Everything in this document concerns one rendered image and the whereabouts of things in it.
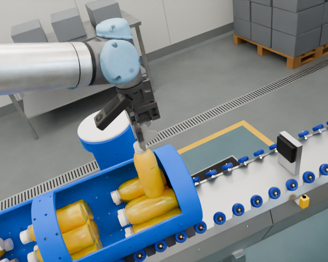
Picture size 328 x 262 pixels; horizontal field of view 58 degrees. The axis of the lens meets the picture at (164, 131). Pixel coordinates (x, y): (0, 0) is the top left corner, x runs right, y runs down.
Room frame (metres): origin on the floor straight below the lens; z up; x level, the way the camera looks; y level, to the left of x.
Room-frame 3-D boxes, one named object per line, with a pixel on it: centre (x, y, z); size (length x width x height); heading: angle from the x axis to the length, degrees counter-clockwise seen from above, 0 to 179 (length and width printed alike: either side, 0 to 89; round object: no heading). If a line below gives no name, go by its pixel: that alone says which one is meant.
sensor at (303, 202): (0.66, -0.43, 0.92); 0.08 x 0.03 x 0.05; 12
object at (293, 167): (0.80, -0.45, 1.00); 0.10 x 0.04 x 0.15; 12
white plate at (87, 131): (1.28, 0.29, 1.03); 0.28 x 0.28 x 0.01
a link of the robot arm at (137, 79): (0.69, 0.06, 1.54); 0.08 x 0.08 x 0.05
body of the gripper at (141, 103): (0.69, 0.05, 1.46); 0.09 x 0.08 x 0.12; 103
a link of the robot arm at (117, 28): (0.68, 0.06, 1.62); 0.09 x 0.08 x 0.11; 126
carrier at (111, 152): (1.28, 0.29, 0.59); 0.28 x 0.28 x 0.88
